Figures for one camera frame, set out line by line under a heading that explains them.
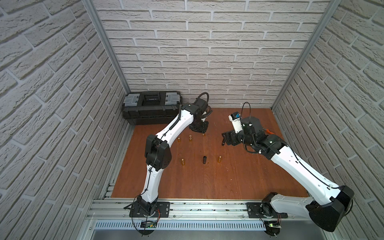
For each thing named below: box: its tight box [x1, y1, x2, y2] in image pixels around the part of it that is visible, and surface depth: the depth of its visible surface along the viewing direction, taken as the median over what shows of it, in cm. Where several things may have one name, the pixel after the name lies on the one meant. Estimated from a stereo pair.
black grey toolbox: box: [122, 91, 183, 126], surface depth 102 cm
